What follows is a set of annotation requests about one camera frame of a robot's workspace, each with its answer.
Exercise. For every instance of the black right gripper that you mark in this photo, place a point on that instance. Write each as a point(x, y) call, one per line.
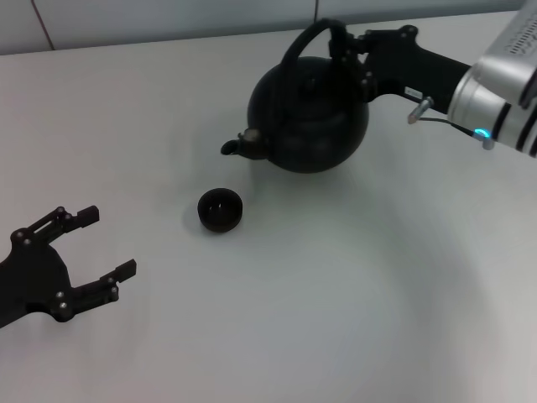
point(415, 69)

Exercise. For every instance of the dark brown teacup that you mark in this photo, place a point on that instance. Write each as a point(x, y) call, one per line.
point(220, 210)

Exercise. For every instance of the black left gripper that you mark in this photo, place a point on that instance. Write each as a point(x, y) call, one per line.
point(38, 281)

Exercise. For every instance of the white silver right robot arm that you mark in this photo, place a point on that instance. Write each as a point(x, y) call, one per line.
point(478, 96)

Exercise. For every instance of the black round teapot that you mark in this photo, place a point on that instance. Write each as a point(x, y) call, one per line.
point(306, 126)

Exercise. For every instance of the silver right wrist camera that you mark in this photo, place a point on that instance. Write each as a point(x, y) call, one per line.
point(520, 38)

